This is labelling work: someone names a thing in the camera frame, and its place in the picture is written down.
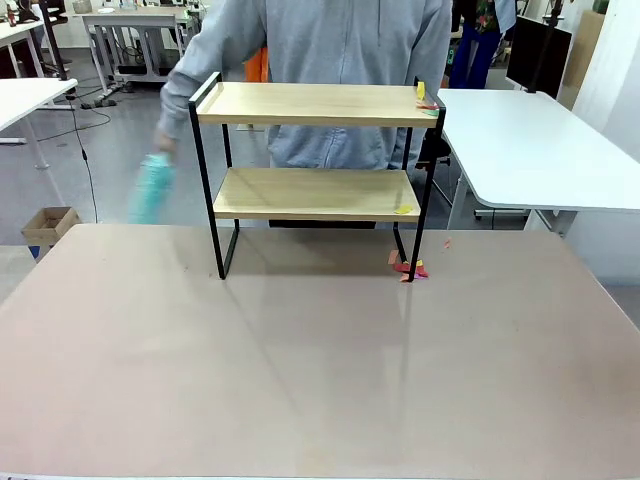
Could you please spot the person's right hand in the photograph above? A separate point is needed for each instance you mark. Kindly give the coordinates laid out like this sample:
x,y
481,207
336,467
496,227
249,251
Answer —
x,y
164,141

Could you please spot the teal microfibre duster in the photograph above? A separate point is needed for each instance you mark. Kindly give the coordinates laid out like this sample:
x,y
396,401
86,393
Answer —
x,y
150,190

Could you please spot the person's right forearm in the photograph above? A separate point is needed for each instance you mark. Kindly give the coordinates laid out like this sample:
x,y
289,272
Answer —
x,y
172,110

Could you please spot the orange fabric object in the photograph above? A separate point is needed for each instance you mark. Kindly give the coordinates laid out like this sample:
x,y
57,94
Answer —
x,y
257,67

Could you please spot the grey metal workbench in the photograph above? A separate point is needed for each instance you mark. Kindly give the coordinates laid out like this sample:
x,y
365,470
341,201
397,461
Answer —
x,y
130,20

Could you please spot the brown cardboard box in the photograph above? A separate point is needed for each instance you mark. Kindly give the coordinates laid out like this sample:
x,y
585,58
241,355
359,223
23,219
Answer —
x,y
50,225

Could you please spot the white desk with white legs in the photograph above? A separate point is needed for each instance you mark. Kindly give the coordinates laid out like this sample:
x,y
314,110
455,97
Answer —
x,y
30,95

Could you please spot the black pole stand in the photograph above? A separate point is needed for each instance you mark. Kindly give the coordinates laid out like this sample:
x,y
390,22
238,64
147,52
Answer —
x,y
52,35

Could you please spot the small white table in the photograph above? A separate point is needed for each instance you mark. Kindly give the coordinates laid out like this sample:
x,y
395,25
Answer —
x,y
15,31

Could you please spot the person in grey hoodie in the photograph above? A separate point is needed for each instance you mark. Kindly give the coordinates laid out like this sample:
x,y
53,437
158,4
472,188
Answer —
x,y
340,50

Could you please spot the red paper scrap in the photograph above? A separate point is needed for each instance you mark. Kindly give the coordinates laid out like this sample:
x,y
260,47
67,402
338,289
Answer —
x,y
422,271
402,267
425,106

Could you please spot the green paper scrap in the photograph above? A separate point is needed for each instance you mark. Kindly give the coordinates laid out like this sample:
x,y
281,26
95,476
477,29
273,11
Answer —
x,y
431,112

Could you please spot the black office chair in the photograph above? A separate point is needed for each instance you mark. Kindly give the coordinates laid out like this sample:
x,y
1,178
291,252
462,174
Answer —
x,y
436,150

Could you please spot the pink paper scrap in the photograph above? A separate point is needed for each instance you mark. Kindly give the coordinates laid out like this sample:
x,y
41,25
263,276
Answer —
x,y
406,278

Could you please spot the person in blue trousers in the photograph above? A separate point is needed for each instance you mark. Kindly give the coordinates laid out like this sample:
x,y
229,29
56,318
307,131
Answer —
x,y
475,50

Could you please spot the white desk with rounded corner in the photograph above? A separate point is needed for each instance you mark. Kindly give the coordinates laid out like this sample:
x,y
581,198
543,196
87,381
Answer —
x,y
525,150

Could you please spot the black computer monitor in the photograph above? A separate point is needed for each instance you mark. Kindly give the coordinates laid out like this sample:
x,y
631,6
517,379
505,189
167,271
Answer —
x,y
537,50

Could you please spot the wooden shelf with black frame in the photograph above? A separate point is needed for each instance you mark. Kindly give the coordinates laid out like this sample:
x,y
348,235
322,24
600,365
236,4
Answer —
x,y
310,105

